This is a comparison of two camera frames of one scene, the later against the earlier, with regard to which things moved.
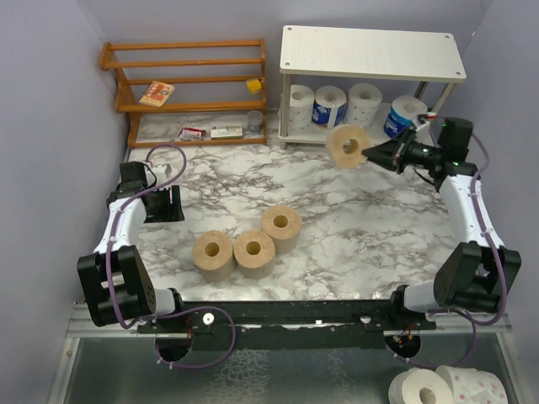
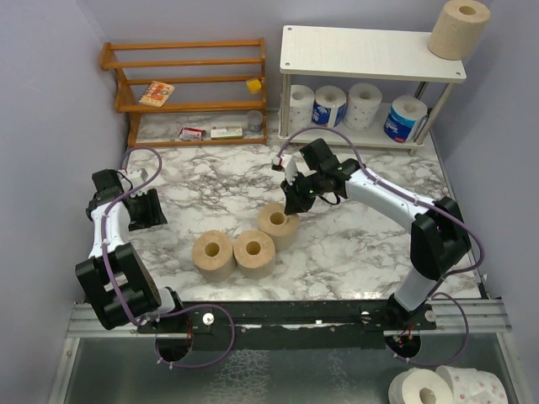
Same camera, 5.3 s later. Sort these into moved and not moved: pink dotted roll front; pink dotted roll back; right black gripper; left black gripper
Moved: right black gripper; left black gripper
Not moved: pink dotted roll back; pink dotted roll front
